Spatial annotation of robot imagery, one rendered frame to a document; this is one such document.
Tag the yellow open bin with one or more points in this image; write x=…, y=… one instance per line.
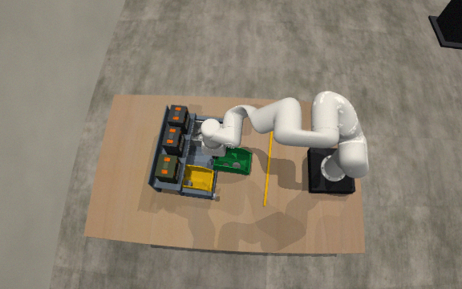
x=199, y=176

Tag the green bin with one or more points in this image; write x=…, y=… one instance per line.
x=242, y=156

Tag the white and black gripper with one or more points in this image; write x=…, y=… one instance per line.
x=219, y=152

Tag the olive green tool case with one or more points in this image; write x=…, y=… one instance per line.
x=168, y=168

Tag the black case with orange latches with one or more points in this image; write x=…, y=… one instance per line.
x=179, y=117

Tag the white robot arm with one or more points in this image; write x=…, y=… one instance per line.
x=331, y=113

